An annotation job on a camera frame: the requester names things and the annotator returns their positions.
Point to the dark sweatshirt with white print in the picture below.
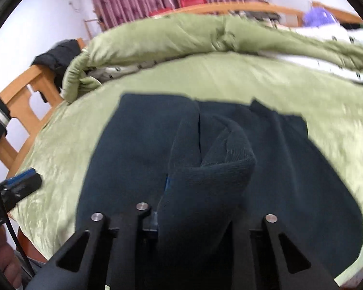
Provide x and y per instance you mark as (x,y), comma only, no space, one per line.
(133,145)

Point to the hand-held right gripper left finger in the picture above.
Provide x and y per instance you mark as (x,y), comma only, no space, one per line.
(130,232)

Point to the red fabric item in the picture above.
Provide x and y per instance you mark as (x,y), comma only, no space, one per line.
(160,12)
(192,2)

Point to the wooden bed frame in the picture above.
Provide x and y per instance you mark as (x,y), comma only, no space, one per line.
(18,87)

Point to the black clothing on bed frame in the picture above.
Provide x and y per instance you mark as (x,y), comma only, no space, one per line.
(60,57)

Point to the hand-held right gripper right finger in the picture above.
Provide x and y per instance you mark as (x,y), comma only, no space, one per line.
(270,232)

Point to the person's left hand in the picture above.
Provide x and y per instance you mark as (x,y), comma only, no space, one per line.
(6,262)

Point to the purple plush toy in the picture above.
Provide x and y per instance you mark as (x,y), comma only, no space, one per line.
(318,16)

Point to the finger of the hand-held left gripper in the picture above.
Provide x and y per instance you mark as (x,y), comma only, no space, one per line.
(24,184)

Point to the wooden rack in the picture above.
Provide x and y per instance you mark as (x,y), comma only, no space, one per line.
(92,27)

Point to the green plush quilt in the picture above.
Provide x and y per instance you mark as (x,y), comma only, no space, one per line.
(169,36)

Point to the green plush bed sheet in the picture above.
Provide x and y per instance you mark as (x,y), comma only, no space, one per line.
(320,111)

